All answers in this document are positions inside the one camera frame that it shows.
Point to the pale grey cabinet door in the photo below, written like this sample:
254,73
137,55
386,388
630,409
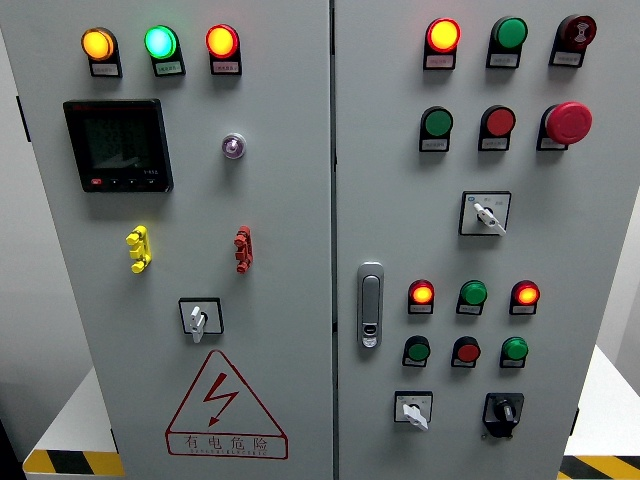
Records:
280,225
550,250

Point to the silver door lock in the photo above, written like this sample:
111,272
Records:
370,305

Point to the small red lit lamp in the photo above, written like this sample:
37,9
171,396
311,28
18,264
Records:
421,293
526,294

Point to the small label plate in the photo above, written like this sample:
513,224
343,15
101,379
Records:
420,308
494,143
550,143
439,61
512,364
105,69
226,66
434,144
523,309
168,67
414,363
463,364
565,59
469,309
502,60

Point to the small white lamp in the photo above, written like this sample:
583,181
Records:
233,145

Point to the small green push button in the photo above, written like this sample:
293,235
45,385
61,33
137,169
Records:
417,351
514,349

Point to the small green lamp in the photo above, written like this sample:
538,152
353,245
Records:
473,293

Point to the large green push button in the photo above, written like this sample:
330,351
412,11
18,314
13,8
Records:
437,122
509,32

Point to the small red push button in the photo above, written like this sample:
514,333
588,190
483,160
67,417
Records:
467,352

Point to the large red push button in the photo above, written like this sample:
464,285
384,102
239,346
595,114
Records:
498,121

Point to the large red-rimmed lit lamp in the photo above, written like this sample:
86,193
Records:
443,35
221,41

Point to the red warning triangle sticker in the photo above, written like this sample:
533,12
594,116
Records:
225,442

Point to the black display meter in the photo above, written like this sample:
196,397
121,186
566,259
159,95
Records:
117,145

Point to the large lit green lamp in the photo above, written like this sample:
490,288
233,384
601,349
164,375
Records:
160,42

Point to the large red stop button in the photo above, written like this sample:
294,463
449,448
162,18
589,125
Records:
567,122

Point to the black cabinet hinge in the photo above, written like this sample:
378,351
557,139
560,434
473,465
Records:
115,440
23,119
574,421

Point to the large yellow lamp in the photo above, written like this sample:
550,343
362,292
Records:
97,44

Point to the dark red buzzer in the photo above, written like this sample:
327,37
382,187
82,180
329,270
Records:
577,31

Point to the black yellow striped tape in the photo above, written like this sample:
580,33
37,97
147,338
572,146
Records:
600,467
75,463

